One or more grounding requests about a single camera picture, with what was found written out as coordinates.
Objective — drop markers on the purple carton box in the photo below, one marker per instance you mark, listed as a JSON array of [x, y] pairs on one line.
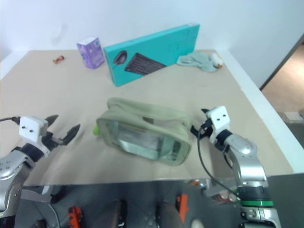
[[91, 53]]

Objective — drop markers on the white and orange toy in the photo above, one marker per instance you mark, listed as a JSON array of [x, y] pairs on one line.
[[217, 61]]

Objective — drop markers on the orange clamp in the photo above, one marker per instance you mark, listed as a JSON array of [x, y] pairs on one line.
[[182, 206], [75, 215]]

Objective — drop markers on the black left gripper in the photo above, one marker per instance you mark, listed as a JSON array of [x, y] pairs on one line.
[[52, 140]]

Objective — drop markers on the teal keyboard box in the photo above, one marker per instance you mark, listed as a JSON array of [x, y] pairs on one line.
[[152, 54]]

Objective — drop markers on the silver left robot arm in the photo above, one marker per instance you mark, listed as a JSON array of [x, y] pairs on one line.
[[12, 164]]

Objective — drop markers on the cardboard box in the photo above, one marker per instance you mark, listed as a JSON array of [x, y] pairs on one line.
[[294, 116]]

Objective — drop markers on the olive green transparent pouch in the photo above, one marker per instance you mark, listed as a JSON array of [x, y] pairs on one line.
[[142, 140]]

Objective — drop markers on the small green object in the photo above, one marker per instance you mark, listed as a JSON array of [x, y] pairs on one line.
[[95, 130]]

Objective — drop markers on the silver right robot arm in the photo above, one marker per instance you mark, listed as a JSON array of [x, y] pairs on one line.
[[249, 164]]

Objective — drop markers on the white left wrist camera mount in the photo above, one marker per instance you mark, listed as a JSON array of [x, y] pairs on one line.
[[29, 129]]

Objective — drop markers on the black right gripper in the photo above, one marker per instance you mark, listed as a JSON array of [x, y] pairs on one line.
[[206, 127]]

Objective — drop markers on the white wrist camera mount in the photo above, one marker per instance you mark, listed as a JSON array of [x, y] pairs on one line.
[[29, 129], [219, 119]]

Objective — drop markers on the grey-green cloth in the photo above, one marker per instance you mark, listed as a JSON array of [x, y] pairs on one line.
[[197, 61]]

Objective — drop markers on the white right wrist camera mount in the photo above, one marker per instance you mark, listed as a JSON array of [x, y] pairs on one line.
[[219, 119]]

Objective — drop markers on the small wrapped candy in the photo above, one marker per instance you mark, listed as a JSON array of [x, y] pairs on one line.
[[59, 59]]

